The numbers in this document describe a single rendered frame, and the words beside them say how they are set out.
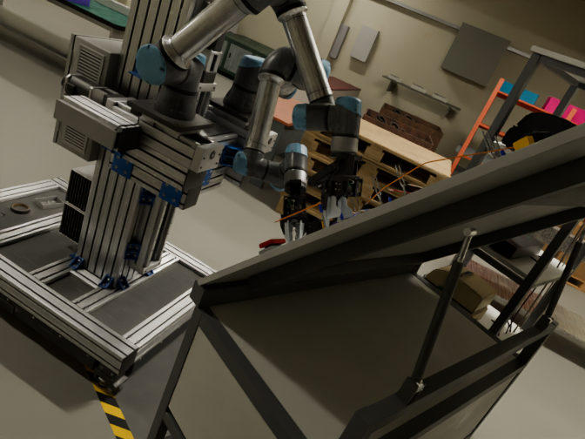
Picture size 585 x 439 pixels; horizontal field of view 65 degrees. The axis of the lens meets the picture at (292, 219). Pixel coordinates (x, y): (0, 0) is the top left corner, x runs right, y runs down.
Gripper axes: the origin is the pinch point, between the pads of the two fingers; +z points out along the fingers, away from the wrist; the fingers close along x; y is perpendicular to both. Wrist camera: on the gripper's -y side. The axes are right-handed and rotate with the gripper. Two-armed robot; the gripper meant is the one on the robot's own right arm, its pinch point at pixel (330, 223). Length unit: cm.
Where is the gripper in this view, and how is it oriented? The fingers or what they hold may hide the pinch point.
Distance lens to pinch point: 131.2
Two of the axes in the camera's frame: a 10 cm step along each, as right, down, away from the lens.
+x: 6.7, 0.1, 7.4
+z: -1.0, 9.9, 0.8
